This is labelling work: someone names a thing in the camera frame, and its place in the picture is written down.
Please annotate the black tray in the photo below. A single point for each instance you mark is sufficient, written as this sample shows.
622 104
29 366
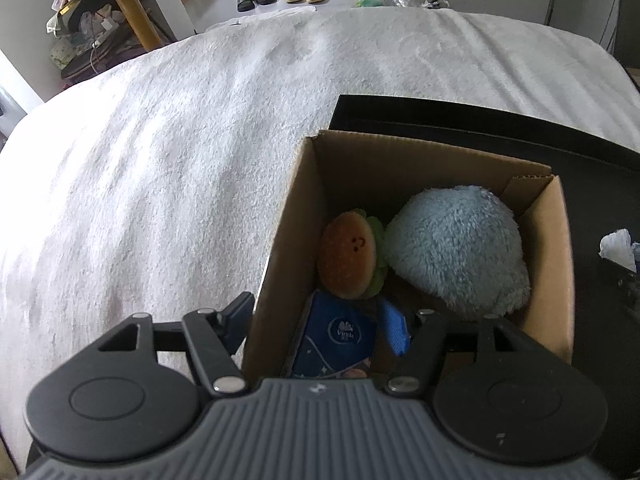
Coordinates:
450 120

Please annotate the small white plush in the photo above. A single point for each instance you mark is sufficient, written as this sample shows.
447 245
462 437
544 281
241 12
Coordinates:
617 245

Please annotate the burger plush toy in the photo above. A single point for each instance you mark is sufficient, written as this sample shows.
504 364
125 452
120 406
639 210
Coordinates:
347 255

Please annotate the blue tissue pack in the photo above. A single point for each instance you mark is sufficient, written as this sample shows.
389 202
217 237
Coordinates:
335 335

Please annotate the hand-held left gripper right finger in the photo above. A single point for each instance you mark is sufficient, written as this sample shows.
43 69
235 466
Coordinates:
395 327

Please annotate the brown cardboard box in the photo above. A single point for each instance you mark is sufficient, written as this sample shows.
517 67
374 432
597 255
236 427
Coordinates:
280 270

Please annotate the white fluffy blanket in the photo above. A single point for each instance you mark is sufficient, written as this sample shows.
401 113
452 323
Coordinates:
175 160

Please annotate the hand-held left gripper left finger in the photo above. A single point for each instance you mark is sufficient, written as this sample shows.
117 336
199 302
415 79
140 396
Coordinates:
241 312

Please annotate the blue round plush toy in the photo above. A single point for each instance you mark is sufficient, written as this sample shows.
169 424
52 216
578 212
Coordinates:
455 245

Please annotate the yellow round table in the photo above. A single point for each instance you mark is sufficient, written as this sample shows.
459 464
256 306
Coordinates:
135 15

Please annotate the green bag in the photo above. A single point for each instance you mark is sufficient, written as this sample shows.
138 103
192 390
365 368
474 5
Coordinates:
367 1

